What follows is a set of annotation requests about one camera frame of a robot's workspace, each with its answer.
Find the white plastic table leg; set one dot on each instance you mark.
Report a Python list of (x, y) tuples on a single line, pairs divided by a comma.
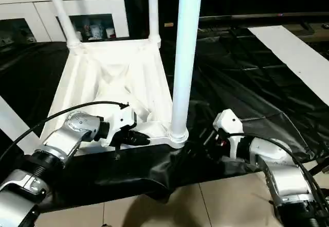
[(185, 47), (61, 11), (153, 11), (13, 121)]

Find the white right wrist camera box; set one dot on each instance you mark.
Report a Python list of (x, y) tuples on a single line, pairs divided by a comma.
[(226, 121)]

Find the black stand with white label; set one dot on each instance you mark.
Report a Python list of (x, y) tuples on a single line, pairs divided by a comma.
[(320, 165)]

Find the black work mat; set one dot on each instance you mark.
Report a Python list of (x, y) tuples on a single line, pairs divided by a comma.
[(247, 83)]

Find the white plastic table top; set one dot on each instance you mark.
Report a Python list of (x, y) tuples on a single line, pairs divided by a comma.
[(113, 77)]

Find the black horizontal bar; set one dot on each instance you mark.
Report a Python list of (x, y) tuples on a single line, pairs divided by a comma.
[(262, 17)]

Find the white flat board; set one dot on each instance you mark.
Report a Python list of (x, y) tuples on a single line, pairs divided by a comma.
[(298, 57)]

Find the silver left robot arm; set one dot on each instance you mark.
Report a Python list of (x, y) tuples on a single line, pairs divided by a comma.
[(67, 137)]

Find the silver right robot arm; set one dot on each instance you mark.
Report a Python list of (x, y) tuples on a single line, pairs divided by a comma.
[(277, 160)]

